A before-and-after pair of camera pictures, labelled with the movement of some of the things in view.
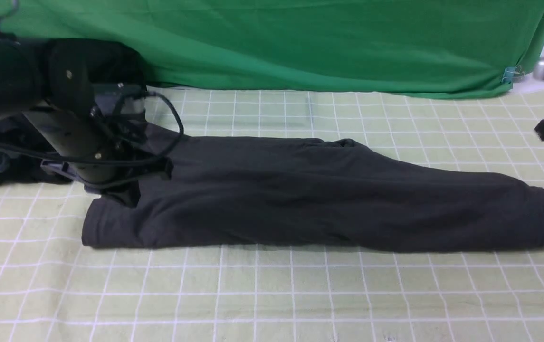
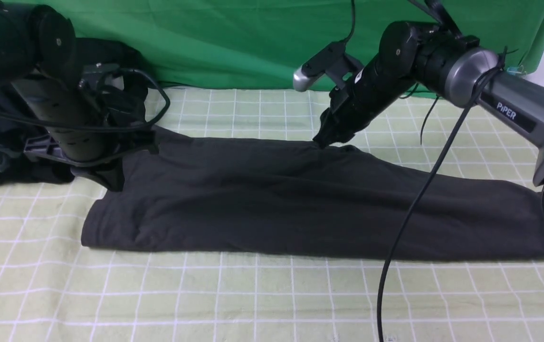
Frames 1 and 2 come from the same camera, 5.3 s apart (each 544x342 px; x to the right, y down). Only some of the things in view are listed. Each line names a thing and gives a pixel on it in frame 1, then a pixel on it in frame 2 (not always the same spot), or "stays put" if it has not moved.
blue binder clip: x=513 y=74 stays put
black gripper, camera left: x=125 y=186 -> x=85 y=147
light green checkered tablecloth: x=30 y=279 stays put
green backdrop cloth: x=455 y=48 stays put
